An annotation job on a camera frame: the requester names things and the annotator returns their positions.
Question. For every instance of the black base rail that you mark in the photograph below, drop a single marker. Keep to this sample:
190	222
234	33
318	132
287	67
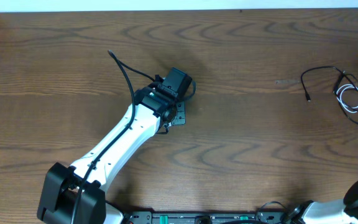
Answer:
264	214

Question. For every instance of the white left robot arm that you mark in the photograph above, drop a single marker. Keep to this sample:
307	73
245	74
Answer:
77	193

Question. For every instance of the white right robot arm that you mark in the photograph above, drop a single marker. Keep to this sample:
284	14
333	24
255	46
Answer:
334	212

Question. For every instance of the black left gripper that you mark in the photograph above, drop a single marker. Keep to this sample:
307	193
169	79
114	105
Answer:
180	115

